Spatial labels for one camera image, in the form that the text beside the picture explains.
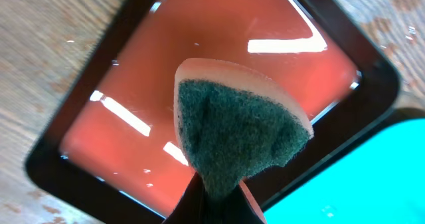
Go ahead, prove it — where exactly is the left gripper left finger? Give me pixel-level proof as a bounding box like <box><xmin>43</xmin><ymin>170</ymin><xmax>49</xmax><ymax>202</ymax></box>
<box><xmin>161</xmin><ymin>173</ymin><xmax>205</xmax><ymax>224</ymax></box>

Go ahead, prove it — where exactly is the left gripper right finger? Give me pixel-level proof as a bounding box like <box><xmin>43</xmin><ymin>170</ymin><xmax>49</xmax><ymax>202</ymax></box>
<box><xmin>228</xmin><ymin>181</ymin><xmax>267</xmax><ymax>224</ymax></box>

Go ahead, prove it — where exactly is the red and black tray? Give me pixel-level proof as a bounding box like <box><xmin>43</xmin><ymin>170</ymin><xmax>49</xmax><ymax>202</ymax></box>
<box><xmin>25</xmin><ymin>0</ymin><xmax>400</xmax><ymax>223</ymax></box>

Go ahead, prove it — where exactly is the blue plastic tray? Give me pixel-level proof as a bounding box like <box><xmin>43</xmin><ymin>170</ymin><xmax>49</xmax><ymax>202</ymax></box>
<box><xmin>265</xmin><ymin>118</ymin><xmax>424</xmax><ymax>224</ymax></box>

